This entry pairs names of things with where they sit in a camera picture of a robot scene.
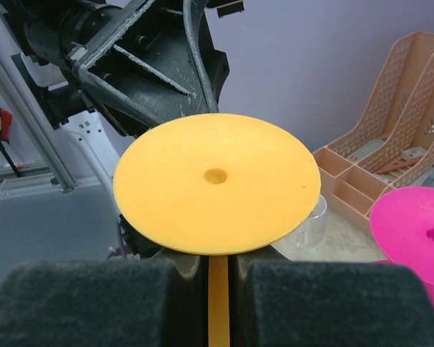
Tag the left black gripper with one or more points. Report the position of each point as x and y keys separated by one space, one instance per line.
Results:
x=152 y=61

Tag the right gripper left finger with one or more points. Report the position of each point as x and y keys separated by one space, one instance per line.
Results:
x=155 y=302

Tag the clear wine glass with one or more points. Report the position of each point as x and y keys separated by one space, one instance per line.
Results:
x=300 y=244

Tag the peach plastic desk organizer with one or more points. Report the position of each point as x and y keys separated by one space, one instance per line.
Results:
x=392 y=144

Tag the pink plastic wine glass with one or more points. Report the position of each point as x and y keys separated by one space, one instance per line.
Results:
x=402 y=225

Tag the yellow plastic wine glass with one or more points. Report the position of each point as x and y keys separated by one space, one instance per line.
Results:
x=216 y=184

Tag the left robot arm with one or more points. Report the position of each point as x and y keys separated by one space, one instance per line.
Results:
x=76 y=119

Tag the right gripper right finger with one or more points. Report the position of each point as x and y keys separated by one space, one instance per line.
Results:
x=277 y=302

